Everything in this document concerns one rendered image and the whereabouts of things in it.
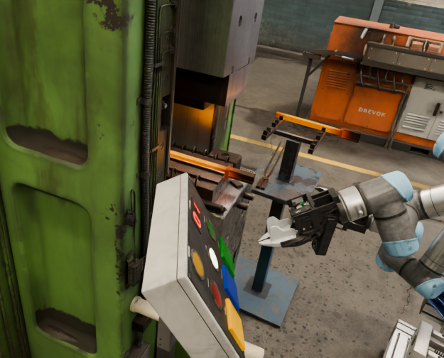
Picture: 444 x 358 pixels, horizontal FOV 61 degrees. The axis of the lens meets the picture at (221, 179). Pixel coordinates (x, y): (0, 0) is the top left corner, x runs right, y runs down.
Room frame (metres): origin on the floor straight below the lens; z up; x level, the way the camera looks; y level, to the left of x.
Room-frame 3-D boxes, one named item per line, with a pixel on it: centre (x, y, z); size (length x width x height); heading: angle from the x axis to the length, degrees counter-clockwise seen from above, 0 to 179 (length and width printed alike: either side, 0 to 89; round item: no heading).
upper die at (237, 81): (1.23, 0.19, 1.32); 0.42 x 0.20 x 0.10; 74
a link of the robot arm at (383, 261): (1.00, -0.60, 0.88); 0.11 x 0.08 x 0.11; 28
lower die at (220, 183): (1.23, 0.19, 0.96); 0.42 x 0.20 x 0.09; 74
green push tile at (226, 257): (0.72, -0.04, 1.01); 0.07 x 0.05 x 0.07; 9
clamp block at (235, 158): (1.36, 0.00, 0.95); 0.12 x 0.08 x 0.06; 74
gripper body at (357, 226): (1.06, -0.44, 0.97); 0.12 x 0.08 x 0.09; 74
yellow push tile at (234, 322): (0.53, -0.07, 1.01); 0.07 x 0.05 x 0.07; 9
